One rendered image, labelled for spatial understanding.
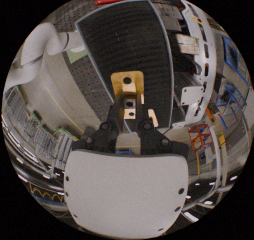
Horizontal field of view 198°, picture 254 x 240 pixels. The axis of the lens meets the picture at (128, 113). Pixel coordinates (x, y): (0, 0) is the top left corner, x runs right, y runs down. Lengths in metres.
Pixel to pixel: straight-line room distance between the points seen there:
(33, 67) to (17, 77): 0.08
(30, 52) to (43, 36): 0.06
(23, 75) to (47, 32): 0.14
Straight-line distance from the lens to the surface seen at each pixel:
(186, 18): 0.41
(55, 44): 0.39
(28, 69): 0.34
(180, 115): 0.53
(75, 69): 0.80
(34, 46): 0.32
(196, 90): 0.30
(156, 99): 0.20
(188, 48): 0.28
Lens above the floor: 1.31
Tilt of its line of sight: 41 degrees down
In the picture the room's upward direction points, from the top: 175 degrees counter-clockwise
